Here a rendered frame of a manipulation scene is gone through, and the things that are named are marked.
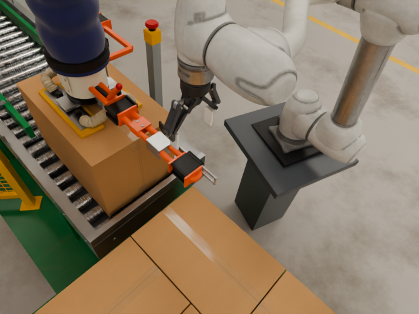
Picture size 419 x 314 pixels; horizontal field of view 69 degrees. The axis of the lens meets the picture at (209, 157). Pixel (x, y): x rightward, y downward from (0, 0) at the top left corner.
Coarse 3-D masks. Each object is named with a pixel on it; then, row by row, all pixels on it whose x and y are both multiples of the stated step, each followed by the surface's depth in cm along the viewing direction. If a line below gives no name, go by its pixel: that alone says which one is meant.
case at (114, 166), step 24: (120, 72) 145; (24, 96) 135; (144, 96) 137; (48, 120) 124; (48, 144) 161; (72, 144) 116; (96, 144) 118; (120, 144) 119; (144, 144) 126; (72, 168) 145; (96, 168) 114; (120, 168) 125; (144, 168) 138; (96, 192) 132; (120, 192) 136
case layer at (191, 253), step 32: (192, 192) 156; (160, 224) 143; (192, 224) 145; (224, 224) 146; (128, 256) 133; (160, 256) 134; (192, 256) 135; (224, 256) 137; (256, 256) 138; (96, 288) 124; (128, 288) 125; (160, 288) 126; (192, 288) 127; (224, 288) 128; (256, 288) 130; (288, 288) 131
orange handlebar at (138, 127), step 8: (112, 32) 140; (120, 40) 137; (128, 48) 134; (112, 56) 130; (120, 56) 133; (104, 88) 117; (96, 96) 115; (104, 104) 113; (136, 112) 111; (128, 120) 108; (136, 120) 108; (144, 120) 108; (136, 128) 105; (144, 128) 109; (152, 128) 107; (144, 136) 104; (160, 152) 101; (176, 152) 101; (168, 160) 99; (200, 176) 97
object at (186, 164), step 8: (184, 152) 100; (176, 160) 97; (184, 160) 98; (192, 160) 98; (168, 168) 98; (176, 168) 96; (184, 168) 96; (192, 168) 96; (200, 168) 97; (176, 176) 99; (184, 176) 94; (192, 176) 96; (184, 184) 96
